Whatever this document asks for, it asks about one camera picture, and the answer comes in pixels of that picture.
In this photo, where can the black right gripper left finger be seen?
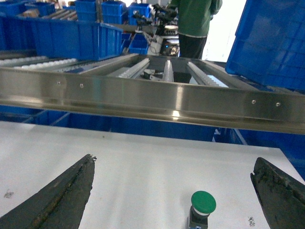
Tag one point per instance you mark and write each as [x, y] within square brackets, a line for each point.
[58, 205]

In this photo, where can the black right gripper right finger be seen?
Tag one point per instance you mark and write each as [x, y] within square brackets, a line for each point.
[282, 197]

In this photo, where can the green mushroom push button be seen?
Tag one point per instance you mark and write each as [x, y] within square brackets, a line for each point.
[202, 205]

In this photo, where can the stainless steel roller rack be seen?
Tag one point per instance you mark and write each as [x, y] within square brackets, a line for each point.
[158, 88]

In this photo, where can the tilted blue bin right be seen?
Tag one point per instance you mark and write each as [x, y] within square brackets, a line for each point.
[269, 46]

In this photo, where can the large blue bin on rack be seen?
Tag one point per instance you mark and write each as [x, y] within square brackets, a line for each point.
[82, 40]

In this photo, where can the person in green jacket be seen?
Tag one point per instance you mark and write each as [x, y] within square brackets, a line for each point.
[194, 18]

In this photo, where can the robot with cameras behind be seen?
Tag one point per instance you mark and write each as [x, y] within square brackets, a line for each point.
[160, 30]

